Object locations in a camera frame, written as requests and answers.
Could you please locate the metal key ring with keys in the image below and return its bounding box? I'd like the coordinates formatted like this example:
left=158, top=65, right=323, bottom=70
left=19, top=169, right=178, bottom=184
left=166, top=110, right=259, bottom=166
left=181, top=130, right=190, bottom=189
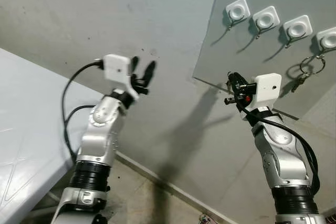
left=290, top=55, right=326, bottom=93

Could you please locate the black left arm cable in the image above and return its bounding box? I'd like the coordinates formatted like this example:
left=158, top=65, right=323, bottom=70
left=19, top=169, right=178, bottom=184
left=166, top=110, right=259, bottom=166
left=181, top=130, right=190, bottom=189
left=61, top=60, right=104, bottom=162

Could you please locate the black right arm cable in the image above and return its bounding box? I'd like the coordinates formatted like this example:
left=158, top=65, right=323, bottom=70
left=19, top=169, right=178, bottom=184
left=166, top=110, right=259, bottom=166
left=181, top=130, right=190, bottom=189
left=235, top=101, right=322, bottom=196

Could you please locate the grey wall board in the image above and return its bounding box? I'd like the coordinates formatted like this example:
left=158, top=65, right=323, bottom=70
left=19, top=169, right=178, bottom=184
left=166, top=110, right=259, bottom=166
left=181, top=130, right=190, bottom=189
left=193, top=0, right=336, bottom=120

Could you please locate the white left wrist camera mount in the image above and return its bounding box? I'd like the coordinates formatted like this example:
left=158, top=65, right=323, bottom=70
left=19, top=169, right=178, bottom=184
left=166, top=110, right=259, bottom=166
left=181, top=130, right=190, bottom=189
left=102, top=54, right=140, bottom=100

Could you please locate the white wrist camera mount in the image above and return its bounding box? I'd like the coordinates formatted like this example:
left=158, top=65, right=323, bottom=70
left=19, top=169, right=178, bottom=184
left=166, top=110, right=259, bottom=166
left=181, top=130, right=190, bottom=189
left=102, top=54, right=140, bottom=100
left=255, top=73, right=282, bottom=112

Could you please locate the white plastic table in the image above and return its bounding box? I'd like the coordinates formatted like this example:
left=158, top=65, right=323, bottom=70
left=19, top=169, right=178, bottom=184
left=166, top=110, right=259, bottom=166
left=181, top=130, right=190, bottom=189
left=0, top=48, right=103, bottom=224

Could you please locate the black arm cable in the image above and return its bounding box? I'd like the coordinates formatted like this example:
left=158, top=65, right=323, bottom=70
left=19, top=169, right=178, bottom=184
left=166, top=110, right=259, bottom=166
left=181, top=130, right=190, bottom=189
left=235, top=101, right=322, bottom=196
left=61, top=60, right=104, bottom=162

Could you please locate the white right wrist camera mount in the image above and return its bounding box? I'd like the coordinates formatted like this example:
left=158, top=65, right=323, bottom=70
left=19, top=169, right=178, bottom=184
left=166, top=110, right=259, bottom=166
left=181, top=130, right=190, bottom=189
left=255, top=73, right=282, bottom=112

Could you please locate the white wall hook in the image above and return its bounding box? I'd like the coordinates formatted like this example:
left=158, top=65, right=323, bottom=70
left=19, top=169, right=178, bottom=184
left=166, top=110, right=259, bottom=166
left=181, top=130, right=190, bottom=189
left=283, top=15, right=313, bottom=49
left=225, top=0, right=250, bottom=30
left=253, top=6, right=280, bottom=40
left=316, top=27, right=336, bottom=54

